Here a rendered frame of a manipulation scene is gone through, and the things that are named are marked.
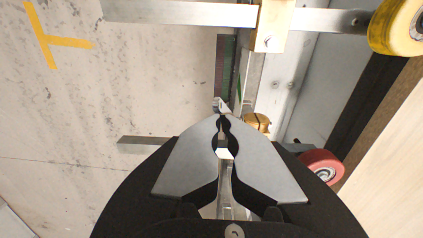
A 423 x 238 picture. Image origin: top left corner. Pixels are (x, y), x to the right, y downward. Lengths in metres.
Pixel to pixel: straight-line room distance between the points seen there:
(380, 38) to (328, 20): 0.08
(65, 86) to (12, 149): 1.12
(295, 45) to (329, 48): 0.08
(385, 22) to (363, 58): 0.15
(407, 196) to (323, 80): 0.30
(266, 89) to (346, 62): 0.21
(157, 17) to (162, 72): 0.92
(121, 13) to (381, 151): 0.49
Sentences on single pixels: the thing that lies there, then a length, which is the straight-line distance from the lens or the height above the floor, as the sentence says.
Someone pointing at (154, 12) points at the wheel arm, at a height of 0.83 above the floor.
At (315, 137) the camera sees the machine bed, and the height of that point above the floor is 0.76.
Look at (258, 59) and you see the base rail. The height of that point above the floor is 0.70.
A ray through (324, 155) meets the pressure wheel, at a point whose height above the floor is 0.89.
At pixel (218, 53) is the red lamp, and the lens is 0.41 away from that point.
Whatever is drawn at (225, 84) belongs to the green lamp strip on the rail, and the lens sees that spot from 0.42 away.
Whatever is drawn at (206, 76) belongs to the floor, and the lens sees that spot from 1.14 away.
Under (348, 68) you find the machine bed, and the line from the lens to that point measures 0.45.
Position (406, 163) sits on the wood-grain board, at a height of 0.90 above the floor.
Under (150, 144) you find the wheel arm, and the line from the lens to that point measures 0.35.
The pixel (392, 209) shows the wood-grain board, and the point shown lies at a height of 0.90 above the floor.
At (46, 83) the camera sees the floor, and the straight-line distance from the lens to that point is 1.75.
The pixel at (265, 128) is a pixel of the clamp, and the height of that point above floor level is 0.87.
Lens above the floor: 1.11
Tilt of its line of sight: 61 degrees down
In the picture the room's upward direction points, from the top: 177 degrees counter-clockwise
